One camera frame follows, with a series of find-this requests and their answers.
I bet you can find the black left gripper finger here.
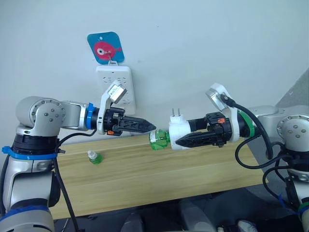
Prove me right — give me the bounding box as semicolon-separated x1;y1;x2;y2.
121;116;157;129
121;126;155;133

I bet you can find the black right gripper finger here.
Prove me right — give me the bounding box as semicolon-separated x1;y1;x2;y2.
175;131;217;147
188;116;208;133

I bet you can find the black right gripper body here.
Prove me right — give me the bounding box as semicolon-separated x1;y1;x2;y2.
205;111;233;148

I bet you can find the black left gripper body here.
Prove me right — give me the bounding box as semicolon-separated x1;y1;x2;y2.
103;108;126;137

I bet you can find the white mosquito repellent heater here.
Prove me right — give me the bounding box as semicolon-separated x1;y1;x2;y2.
168;108;194;151

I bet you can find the green bottle with label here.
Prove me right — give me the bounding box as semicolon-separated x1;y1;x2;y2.
148;129;171;151

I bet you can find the green bottle with white cap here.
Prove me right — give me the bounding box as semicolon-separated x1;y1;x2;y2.
87;150;104;166

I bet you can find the white power strip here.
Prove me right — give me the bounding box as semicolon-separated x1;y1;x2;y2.
95;60;137;116

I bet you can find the grey rounded shape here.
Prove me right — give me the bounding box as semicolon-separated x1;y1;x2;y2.
178;199;217;232
120;212;146;232

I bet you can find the grey slanted panel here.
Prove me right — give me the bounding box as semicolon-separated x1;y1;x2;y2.
274;69;309;110

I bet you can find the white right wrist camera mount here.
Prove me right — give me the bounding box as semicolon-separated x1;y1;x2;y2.
205;83;241;143

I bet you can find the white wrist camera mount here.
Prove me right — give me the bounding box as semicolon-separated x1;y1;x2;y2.
96;81;128;135
205;83;241;143

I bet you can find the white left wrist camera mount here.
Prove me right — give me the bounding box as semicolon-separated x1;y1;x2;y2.
96;81;128;135

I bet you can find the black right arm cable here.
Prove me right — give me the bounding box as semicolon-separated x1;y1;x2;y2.
220;93;275;170

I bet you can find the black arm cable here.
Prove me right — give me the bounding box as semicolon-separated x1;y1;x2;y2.
53;130;98;232
220;93;275;170

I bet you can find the blue fish wall hook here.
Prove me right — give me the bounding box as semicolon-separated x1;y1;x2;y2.
86;31;126;66

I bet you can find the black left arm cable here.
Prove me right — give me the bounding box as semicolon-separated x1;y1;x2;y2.
53;130;98;232

